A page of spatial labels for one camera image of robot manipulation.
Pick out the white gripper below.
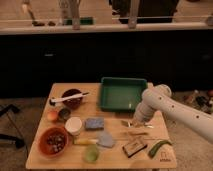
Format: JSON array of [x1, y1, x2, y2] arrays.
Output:
[[132, 106, 154, 124]]

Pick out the wooden block brush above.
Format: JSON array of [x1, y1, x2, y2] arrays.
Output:
[[122, 137, 148, 158]]

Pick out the orange peach fruit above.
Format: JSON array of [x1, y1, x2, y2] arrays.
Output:
[[47, 110, 59, 122]]

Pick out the light green cup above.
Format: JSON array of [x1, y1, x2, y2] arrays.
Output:
[[83, 145, 99, 163]]

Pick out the yellow handled spatula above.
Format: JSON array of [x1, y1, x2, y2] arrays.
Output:
[[74, 131, 115, 148]]

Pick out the orange bowl with beads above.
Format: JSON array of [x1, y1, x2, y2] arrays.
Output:
[[38, 127, 69, 158]]

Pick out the silver metal fork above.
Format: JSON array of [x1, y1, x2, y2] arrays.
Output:
[[121, 120, 154, 129]]

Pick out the white round container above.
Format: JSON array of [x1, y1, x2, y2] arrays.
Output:
[[65, 117, 82, 135]]

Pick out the dark brown bowl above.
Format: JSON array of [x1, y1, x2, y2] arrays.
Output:
[[61, 88, 84, 109]]

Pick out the black office chair base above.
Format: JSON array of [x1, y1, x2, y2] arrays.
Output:
[[0, 103, 26, 149]]

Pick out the green cucumber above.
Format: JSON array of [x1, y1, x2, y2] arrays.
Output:
[[148, 140, 172, 158]]

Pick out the green plastic tray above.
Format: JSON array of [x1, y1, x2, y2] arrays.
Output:
[[98, 77, 147, 112]]

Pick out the small dark green cup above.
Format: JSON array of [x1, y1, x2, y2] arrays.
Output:
[[59, 108, 71, 121]]

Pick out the blue sponge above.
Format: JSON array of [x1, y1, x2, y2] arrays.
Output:
[[85, 117, 104, 130]]

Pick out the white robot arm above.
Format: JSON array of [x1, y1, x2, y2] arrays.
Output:
[[133, 84, 213, 144]]

